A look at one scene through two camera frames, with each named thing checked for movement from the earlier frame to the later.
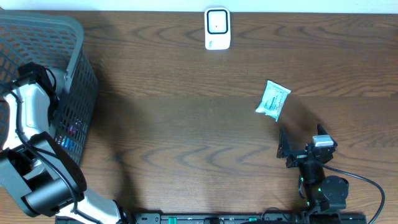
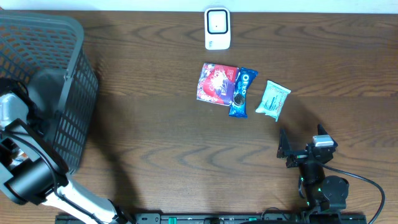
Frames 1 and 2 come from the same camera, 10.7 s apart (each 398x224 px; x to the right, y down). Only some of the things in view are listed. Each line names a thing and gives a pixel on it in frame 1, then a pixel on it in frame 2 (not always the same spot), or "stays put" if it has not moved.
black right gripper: [285, 151] stays put
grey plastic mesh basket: [58, 43] stays put
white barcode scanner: [217, 28] stays put
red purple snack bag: [72, 129] to [217, 84]
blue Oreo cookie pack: [68, 144] to [244, 78]
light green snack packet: [273, 99] stays put
